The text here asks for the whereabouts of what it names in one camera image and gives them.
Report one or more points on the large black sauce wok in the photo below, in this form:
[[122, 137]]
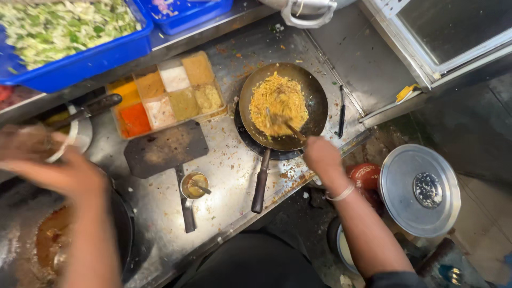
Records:
[[44, 236]]

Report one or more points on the metal stirring spatula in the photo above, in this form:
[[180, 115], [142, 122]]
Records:
[[290, 127]]

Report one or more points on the person's left hand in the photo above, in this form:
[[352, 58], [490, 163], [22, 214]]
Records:
[[68, 172]]

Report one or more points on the yellow cloth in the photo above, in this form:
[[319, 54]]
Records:
[[406, 92]]

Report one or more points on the flat black griddle pan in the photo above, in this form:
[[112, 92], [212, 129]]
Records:
[[166, 148]]

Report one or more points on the chopped green vegetables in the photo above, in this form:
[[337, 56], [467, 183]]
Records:
[[60, 28]]

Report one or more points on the small steel cup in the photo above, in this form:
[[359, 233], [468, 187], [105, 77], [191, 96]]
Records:
[[195, 186]]

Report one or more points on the small blue plastic crate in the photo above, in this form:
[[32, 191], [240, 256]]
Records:
[[188, 16]]

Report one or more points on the white-rimmed steel bowl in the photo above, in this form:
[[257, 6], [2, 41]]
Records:
[[82, 134]]

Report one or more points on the yellow fried rice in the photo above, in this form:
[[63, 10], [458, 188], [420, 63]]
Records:
[[276, 100]]

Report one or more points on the white bucket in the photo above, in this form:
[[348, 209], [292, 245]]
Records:
[[342, 248]]

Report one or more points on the white wrist bangle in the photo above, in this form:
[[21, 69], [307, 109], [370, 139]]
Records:
[[342, 194]]

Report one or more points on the person's right hand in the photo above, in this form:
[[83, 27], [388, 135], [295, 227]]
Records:
[[324, 160]]

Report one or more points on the black stick lighter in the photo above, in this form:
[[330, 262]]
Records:
[[342, 116]]

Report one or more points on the person's left fingers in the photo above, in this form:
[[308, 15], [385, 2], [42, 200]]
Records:
[[24, 148]]

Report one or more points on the clear compartment spice box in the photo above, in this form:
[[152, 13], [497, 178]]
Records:
[[168, 94]]

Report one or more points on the steel-framed glass cabinet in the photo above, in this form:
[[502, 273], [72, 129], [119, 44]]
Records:
[[444, 36]]

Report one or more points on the round steel lid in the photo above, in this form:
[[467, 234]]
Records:
[[416, 192]]

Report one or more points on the red gas cylinder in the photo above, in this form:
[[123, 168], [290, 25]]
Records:
[[364, 176]]

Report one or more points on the large blue plastic crate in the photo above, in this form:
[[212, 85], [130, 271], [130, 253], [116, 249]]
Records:
[[88, 62]]

